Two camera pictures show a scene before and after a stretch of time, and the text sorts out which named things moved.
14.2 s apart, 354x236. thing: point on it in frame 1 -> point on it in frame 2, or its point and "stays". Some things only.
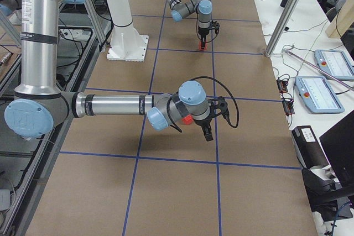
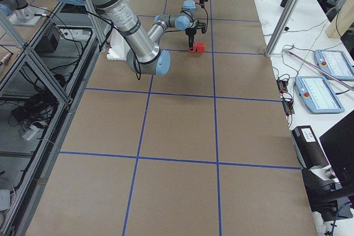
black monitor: (338, 143) stays
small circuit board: (282, 85) stays
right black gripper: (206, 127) -> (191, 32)
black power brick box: (310, 150) stays
